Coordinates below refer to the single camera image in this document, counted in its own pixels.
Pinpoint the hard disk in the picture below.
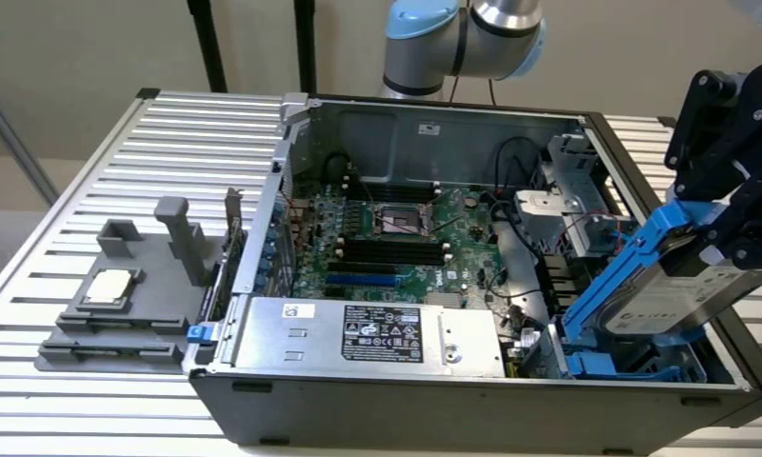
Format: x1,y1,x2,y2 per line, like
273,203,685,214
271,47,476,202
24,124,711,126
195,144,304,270
560,198,762,382

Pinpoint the metal disk bay cage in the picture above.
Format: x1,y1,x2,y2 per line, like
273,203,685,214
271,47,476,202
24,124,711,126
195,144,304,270
513,132,637,261

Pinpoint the blue disk bay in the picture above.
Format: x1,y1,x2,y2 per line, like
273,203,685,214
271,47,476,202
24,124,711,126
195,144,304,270
548,322,708,383

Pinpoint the black RAM slot bank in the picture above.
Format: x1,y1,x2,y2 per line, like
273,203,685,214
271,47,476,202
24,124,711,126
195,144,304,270
337,237,453,264
341,179,440,202

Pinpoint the black expansion slot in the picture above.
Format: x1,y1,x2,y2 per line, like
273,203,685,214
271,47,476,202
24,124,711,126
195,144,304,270
326,260,397,276

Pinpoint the blue expansion slot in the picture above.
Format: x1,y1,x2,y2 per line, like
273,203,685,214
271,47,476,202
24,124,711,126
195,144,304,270
326,272,401,290

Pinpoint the CPU socket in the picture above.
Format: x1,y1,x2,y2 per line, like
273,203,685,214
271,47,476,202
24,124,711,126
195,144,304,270
369,202,434,237

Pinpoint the small silver heatsink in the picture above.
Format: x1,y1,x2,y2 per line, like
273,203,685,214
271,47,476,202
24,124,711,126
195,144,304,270
428,291,470,309

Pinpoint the green motherboard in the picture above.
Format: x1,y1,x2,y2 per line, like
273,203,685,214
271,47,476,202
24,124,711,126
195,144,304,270
289,183,516,318

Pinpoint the black stand pole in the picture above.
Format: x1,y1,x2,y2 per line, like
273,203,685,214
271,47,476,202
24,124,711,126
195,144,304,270
186,0,231,94
294,0,321,95

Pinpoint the black open PC case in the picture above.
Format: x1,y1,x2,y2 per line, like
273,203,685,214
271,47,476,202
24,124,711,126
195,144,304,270
187,91,762,447

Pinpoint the silver power supply unit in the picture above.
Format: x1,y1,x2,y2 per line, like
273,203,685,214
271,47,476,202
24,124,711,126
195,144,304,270
227,297,509,379

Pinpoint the graphics card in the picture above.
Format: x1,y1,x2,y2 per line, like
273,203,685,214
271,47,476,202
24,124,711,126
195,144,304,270
203,187,249,321

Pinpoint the grey parts rack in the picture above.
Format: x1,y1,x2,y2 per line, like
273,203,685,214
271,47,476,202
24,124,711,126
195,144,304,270
35,196,230,375

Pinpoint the silver CPU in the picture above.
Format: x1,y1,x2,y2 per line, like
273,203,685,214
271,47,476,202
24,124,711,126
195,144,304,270
83,268,141,304

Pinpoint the red disk wire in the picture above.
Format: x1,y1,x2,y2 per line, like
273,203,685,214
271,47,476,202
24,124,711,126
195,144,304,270
563,212,635,251

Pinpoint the black wire loop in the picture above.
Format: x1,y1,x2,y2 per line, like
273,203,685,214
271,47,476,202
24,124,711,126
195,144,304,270
493,135,552,194

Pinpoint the grey metal frame bar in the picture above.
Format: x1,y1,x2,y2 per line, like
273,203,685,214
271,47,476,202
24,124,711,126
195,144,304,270
0,70,62,207

